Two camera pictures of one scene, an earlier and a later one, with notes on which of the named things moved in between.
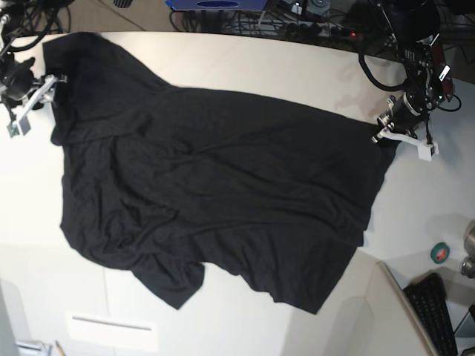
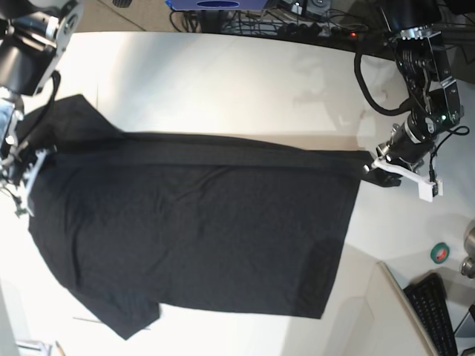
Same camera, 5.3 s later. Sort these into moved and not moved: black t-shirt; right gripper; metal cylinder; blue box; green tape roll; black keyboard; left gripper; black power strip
Moved: black t-shirt; left gripper; right gripper
Not moved: metal cylinder; blue box; black keyboard; green tape roll; black power strip
